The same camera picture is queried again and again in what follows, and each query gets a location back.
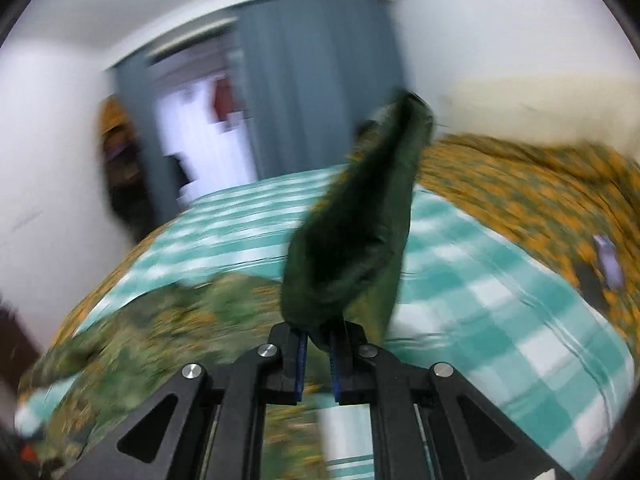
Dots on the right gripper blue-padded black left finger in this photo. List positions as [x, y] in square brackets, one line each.
[205, 422]

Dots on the coats hanging on rack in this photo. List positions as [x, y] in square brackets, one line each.
[123, 170]

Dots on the dark wooden nightstand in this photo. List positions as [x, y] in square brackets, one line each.
[17, 351]

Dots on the green landscape print jacket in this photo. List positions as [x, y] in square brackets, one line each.
[344, 259]

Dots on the smartphone on quilt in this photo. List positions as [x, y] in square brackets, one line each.
[609, 262]

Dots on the blue curtain left panel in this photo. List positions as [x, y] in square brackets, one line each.
[134, 89]

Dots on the teal white plaid blanket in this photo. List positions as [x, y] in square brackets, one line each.
[467, 296]

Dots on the blue curtain right panel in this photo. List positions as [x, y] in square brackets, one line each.
[315, 70]

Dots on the cream padded headboard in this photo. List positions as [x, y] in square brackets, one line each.
[548, 110]

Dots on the red garment hanging outside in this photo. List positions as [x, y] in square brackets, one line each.
[224, 103]

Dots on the blue curtain panel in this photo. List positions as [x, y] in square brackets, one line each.
[134, 89]
[315, 70]

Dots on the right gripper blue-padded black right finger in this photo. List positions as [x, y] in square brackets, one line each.
[430, 423]

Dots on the orange floral green quilt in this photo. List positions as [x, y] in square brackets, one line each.
[552, 201]

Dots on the dark garment by window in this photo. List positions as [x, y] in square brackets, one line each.
[180, 172]

